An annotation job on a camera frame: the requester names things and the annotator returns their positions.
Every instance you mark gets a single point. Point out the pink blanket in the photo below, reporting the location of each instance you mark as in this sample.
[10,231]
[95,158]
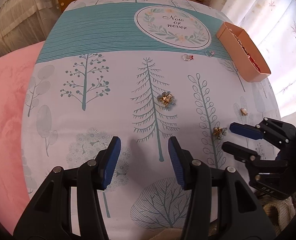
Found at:
[5,117]

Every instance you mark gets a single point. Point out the pink plastic box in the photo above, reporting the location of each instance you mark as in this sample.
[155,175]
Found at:
[252,65]

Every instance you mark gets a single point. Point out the white oval earring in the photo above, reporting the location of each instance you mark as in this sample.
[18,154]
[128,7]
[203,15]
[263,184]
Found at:
[244,110]

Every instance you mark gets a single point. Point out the beige knitted cloth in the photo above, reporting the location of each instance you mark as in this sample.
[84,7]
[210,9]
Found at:
[275,211]

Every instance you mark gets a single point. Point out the gold flower earring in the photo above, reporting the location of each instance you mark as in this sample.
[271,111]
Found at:
[166,99]
[220,131]

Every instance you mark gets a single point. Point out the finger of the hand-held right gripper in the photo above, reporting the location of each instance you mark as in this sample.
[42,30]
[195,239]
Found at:
[237,150]
[245,130]

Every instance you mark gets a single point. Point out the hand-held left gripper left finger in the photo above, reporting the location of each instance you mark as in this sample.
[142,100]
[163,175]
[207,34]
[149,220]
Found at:
[110,165]

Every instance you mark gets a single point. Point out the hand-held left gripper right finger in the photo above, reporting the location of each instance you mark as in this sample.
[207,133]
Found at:
[178,165]

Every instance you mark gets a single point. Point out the white leaf print curtain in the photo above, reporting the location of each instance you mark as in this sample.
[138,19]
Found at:
[275,17]

